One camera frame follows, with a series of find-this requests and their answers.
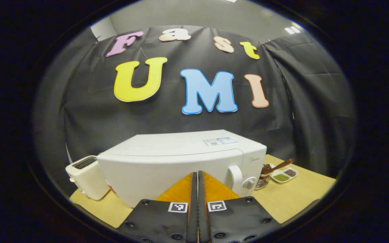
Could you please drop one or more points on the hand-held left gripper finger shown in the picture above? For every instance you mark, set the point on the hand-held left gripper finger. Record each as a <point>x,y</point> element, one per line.
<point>202,219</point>
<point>193,219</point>

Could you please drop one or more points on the white toaster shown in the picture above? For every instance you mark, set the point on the white toaster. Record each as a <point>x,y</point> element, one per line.
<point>86,179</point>

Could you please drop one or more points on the black backdrop cloth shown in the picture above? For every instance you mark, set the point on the black backdrop cloth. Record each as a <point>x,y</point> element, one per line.
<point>316,101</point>

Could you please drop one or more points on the white microwave oven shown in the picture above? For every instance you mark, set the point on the white microwave oven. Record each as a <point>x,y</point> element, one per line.
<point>164,162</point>

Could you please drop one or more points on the white divided seasoning dish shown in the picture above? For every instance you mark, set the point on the white divided seasoning dish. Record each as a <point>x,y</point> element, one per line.
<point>284,175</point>

